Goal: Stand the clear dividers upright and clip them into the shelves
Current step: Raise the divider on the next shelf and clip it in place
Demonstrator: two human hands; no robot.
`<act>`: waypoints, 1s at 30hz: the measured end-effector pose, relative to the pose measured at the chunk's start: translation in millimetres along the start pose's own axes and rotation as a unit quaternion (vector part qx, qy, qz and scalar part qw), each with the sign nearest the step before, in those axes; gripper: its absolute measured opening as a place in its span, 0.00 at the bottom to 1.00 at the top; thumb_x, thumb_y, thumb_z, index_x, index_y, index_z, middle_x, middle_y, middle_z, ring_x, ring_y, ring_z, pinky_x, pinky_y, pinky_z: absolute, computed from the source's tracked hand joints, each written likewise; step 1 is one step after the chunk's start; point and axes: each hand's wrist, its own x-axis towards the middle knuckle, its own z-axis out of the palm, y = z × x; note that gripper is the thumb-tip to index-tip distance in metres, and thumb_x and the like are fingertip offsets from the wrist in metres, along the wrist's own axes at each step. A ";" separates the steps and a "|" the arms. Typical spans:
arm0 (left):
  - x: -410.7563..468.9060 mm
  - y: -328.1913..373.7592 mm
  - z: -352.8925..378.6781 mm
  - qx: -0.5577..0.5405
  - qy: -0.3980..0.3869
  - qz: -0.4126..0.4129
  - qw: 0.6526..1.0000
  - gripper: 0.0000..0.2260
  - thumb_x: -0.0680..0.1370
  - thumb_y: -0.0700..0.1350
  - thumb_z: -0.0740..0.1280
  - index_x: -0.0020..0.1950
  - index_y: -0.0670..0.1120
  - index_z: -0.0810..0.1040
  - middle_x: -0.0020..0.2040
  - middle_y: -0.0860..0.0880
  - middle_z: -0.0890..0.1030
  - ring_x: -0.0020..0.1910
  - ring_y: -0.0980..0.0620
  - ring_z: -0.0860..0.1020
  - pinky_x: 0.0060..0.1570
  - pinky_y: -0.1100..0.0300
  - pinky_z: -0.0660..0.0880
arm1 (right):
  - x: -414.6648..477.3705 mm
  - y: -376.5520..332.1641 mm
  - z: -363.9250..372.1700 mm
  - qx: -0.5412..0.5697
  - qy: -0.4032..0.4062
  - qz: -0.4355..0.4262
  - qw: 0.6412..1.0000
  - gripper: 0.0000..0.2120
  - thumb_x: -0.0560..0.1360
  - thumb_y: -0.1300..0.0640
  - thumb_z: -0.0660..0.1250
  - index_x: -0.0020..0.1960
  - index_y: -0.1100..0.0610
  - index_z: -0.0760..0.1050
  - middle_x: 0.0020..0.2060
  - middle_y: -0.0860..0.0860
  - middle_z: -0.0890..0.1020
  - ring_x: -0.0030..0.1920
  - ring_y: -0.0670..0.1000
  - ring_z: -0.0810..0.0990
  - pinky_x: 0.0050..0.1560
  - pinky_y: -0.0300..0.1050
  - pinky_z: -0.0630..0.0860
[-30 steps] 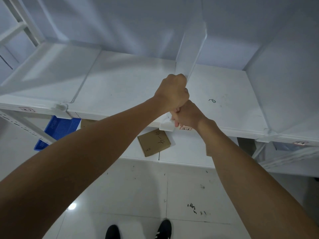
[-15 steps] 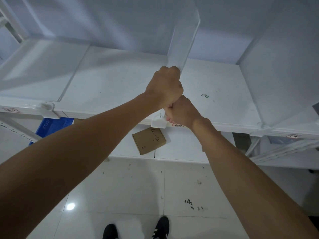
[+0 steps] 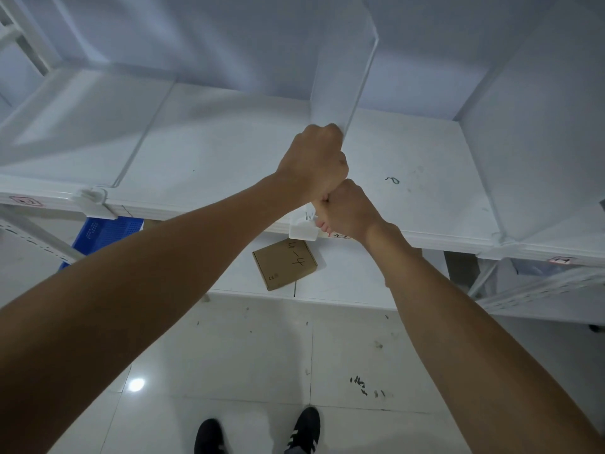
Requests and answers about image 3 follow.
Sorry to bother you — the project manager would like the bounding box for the person's black striped right shoe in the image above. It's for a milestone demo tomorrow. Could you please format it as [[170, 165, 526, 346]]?
[[285, 406, 321, 454]]

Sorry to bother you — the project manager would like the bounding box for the person's left hand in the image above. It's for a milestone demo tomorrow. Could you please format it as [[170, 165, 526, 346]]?
[[276, 123, 349, 207]]

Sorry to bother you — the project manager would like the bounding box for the clear plastic shelf divider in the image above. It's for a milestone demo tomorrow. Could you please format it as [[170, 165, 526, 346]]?
[[454, 0, 605, 245], [309, 0, 380, 137], [0, 61, 178, 189]]

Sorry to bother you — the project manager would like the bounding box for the blue plastic crate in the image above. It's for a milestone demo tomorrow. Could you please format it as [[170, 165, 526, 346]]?
[[59, 216, 145, 271]]

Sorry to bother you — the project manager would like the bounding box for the person's right hand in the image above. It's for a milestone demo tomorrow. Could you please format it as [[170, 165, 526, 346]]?
[[312, 179, 387, 245]]

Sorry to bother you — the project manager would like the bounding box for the white plastic divider clip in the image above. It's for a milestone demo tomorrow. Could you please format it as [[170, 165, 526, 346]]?
[[71, 187, 118, 221], [492, 231, 521, 252], [288, 210, 323, 242]]

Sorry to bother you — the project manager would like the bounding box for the white metal shelving unit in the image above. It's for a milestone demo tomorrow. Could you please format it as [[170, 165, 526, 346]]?
[[0, 0, 605, 327]]

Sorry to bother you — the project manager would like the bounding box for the person's black left shoe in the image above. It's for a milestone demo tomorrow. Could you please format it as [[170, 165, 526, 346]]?
[[194, 418, 227, 454]]

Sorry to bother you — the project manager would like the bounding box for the person's left forearm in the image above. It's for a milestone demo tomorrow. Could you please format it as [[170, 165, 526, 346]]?
[[0, 170, 305, 454]]

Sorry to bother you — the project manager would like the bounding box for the person's right forearm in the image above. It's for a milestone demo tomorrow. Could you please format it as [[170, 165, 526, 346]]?
[[361, 221, 605, 454]]

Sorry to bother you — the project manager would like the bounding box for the small brown cardboard box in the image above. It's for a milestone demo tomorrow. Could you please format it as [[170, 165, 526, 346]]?
[[252, 238, 318, 292]]

